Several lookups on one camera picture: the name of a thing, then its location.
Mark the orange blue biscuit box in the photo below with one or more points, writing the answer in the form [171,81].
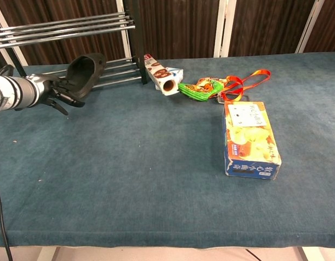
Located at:
[251,141]

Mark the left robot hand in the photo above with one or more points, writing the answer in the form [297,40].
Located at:
[51,91]

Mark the metal bar rack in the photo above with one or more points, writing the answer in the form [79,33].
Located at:
[138,40]

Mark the white partition post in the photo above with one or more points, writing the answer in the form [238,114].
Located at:
[121,6]
[224,27]
[309,24]

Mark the long white brown cookie box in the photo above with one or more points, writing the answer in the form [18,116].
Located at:
[159,74]

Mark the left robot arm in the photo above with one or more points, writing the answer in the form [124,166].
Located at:
[12,92]

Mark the blue felt table cover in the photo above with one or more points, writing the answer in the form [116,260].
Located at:
[129,163]

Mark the orange snack bag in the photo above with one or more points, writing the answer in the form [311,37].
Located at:
[208,81]

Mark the green snack bag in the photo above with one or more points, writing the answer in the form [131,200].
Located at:
[194,93]

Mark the black rubber slipper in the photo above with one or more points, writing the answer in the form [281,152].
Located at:
[94,62]

